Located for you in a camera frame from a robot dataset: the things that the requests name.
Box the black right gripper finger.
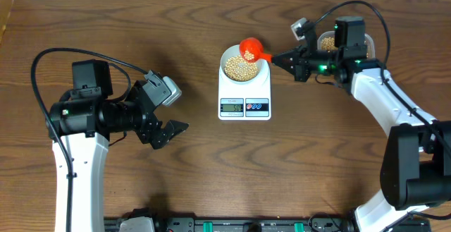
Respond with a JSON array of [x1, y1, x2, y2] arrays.
[[273, 59, 295, 74], [271, 48, 299, 62]]

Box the red plastic measuring scoop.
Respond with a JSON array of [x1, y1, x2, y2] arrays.
[[239, 37, 272, 63]]

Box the grey round bowl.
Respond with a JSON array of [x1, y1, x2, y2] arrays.
[[220, 44, 264, 83]]

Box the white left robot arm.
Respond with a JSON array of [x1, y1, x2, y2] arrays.
[[50, 59, 188, 231]]

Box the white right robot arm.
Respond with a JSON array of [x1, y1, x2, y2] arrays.
[[271, 16, 450, 231]]

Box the soybeans in grey bowl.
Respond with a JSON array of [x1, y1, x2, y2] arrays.
[[224, 56, 259, 82]]

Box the white digital kitchen scale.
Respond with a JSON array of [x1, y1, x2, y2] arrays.
[[218, 59, 271, 121]]

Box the clear container of soybeans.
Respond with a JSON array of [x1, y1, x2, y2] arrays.
[[317, 31, 376, 59]]

